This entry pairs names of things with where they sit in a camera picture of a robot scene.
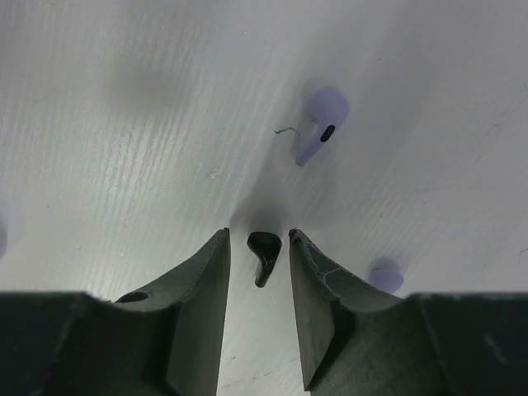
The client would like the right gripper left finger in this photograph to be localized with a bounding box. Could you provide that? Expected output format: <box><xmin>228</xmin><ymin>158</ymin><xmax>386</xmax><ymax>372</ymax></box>
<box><xmin>1</xmin><ymin>229</ymin><xmax>230</xmax><ymax>395</ymax></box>

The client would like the black earbud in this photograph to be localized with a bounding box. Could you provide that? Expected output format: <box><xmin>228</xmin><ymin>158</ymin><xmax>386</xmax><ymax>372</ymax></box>
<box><xmin>247</xmin><ymin>231</ymin><xmax>282</xmax><ymax>288</ymax></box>

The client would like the purple earbud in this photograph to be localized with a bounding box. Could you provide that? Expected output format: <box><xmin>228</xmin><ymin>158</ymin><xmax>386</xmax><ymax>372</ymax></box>
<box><xmin>295</xmin><ymin>87</ymin><xmax>350</xmax><ymax>167</ymax></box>
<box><xmin>367</xmin><ymin>257</ymin><xmax>404</xmax><ymax>294</ymax></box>

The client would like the purple earbud far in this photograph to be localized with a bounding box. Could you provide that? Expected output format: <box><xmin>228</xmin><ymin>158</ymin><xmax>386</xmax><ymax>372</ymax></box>
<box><xmin>295</xmin><ymin>87</ymin><xmax>350</xmax><ymax>167</ymax></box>

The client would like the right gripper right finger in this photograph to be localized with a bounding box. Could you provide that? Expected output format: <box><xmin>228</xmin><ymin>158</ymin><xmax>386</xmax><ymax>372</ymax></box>
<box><xmin>289</xmin><ymin>229</ymin><xmax>527</xmax><ymax>395</ymax></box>

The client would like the purple earbud near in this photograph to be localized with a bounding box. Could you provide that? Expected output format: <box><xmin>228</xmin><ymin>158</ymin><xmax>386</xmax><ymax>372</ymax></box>
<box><xmin>367</xmin><ymin>257</ymin><xmax>404</xmax><ymax>294</ymax></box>

